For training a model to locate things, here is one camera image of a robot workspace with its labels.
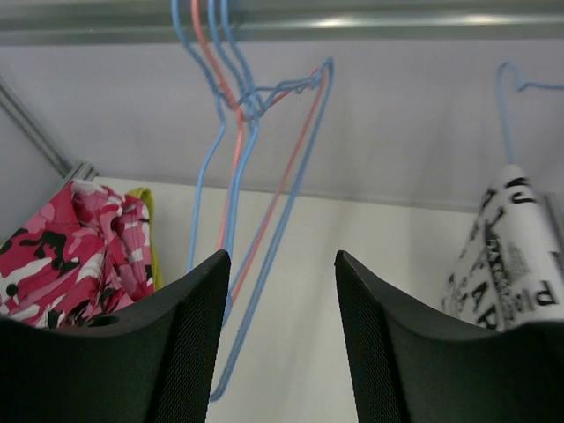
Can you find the white newspaper print trousers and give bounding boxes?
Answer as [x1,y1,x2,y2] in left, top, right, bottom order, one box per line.
[440,165,563,331]

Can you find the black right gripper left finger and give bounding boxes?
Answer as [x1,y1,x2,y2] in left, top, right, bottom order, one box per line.
[1,250,231,422]

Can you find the pink wire hanger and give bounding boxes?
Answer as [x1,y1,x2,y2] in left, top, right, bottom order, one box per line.
[189,0,327,301]

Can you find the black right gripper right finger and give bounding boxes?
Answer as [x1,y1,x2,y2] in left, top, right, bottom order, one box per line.
[335,250,563,422]

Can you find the pink camouflage trousers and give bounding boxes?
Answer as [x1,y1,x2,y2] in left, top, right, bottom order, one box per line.
[1,179,156,330]

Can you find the aluminium hanging rail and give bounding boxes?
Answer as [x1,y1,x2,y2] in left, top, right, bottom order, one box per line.
[1,1,563,46]

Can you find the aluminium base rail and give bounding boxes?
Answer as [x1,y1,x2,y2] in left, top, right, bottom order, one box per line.
[1,78,99,181]

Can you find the lime green trousers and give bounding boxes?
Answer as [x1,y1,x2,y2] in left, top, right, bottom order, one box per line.
[127,187,164,291]

